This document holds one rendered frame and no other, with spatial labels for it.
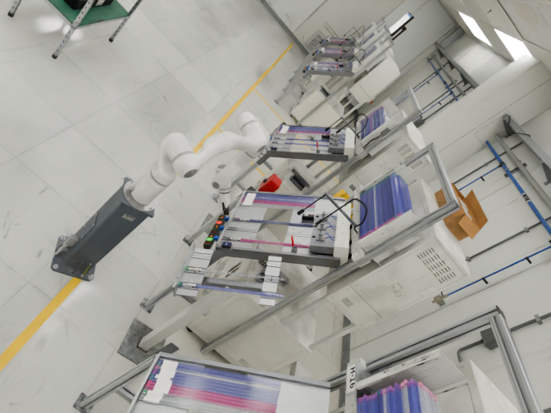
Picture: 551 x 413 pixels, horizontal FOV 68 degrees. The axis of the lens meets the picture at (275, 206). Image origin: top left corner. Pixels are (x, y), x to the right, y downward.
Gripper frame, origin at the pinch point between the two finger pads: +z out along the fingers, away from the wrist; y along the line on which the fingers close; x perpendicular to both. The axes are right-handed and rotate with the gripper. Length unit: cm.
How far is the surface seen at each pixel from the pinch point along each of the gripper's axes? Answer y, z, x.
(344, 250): 30, -1, 75
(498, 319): 109, -38, 123
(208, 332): 32, 76, -9
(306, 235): 10, 5, 52
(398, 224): 34, -23, 100
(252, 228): 7.9, 5.3, 18.4
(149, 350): 59, 67, -36
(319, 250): 28, 2, 62
